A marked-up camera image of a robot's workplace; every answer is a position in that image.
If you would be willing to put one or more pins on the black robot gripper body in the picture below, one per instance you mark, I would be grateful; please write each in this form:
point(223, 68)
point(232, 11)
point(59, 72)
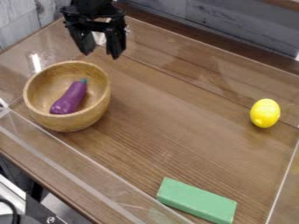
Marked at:
point(92, 8)

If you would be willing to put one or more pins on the purple toy eggplant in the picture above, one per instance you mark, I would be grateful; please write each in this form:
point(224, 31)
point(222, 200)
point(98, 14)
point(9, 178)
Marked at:
point(70, 101)

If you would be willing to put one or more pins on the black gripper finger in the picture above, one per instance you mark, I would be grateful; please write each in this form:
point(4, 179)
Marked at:
point(84, 40)
point(116, 42)

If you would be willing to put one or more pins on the green rectangular block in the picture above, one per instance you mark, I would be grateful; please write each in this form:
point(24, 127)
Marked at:
point(198, 202)

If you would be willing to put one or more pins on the brown wooden bowl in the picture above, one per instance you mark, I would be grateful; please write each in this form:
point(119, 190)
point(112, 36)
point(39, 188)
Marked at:
point(47, 86)

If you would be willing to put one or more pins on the clear acrylic tray wall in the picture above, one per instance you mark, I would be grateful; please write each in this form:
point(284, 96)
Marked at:
point(178, 124)

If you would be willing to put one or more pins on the yellow toy lemon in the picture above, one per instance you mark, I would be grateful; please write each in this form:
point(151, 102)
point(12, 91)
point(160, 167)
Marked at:
point(264, 113)

